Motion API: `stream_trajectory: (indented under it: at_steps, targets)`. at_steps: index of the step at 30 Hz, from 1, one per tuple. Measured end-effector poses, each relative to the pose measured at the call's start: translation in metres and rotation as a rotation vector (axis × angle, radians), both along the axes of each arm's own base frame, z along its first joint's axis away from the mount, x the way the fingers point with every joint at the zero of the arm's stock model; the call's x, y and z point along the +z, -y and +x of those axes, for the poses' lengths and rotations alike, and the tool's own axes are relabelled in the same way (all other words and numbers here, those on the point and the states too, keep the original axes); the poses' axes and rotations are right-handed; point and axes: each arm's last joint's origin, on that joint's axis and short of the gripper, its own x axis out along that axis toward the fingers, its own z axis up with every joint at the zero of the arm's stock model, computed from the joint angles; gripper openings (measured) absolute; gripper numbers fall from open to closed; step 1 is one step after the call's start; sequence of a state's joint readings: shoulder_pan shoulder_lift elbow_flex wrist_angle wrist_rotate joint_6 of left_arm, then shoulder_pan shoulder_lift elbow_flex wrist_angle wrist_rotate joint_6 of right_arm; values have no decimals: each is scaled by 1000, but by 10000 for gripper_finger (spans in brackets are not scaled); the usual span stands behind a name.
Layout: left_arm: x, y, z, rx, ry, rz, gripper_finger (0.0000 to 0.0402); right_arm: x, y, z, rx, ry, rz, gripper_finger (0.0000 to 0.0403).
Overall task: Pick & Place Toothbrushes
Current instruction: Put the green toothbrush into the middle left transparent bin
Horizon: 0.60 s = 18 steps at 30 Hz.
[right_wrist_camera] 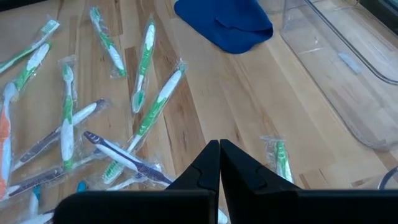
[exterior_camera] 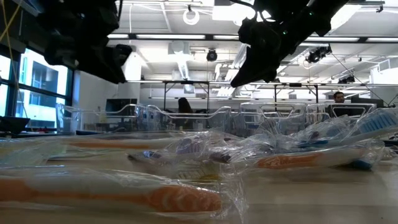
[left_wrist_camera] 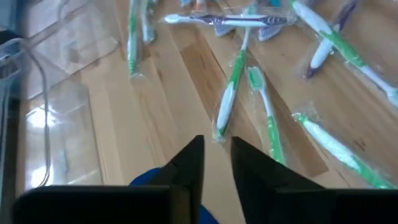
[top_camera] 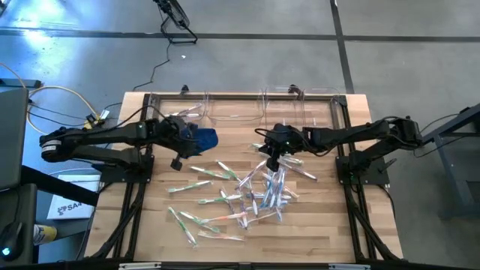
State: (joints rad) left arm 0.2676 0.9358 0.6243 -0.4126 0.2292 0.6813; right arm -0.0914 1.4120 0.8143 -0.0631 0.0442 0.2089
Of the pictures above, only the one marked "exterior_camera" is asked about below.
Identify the green white wrapped toothbrush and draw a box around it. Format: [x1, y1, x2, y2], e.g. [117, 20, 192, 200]
[0, 138, 68, 166]

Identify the purple white wrapped toothbrush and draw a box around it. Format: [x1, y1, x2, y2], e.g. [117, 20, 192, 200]
[175, 136, 206, 155]
[126, 150, 187, 162]
[208, 152, 233, 164]

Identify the person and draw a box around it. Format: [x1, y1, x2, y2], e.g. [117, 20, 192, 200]
[175, 96, 195, 129]
[325, 91, 354, 118]

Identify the yellow white wrapped toothbrush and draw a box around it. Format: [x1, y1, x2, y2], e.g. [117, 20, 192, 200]
[174, 167, 223, 183]

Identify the black ceiling spotlight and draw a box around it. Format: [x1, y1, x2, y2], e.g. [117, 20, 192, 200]
[305, 44, 333, 65]
[337, 75, 356, 85]
[206, 48, 218, 63]

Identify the clear plastic bin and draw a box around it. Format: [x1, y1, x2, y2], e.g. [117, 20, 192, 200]
[238, 101, 308, 138]
[305, 102, 377, 125]
[55, 102, 147, 135]
[145, 104, 233, 133]

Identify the black monitor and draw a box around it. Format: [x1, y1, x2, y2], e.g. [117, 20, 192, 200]
[350, 97, 385, 123]
[104, 98, 138, 113]

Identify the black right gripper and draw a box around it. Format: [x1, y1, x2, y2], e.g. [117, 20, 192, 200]
[230, 23, 299, 88]

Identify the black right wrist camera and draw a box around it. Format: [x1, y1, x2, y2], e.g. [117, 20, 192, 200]
[238, 17, 265, 47]

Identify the orange white wrapped toothbrush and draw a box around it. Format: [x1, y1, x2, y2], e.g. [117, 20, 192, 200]
[254, 146, 379, 171]
[0, 166, 248, 222]
[43, 133, 215, 154]

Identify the window with dark frame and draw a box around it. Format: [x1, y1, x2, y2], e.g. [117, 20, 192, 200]
[0, 46, 76, 131]

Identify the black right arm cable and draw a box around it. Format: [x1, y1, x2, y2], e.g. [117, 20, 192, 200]
[229, 0, 268, 24]

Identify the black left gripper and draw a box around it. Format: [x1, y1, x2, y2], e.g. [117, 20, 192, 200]
[45, 29, 133, 84]

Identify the yellow cable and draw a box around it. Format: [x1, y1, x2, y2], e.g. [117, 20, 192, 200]
[0, 0, 34, 131]

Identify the white cable coil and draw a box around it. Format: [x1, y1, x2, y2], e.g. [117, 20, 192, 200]
[182, 8, 200, 26]

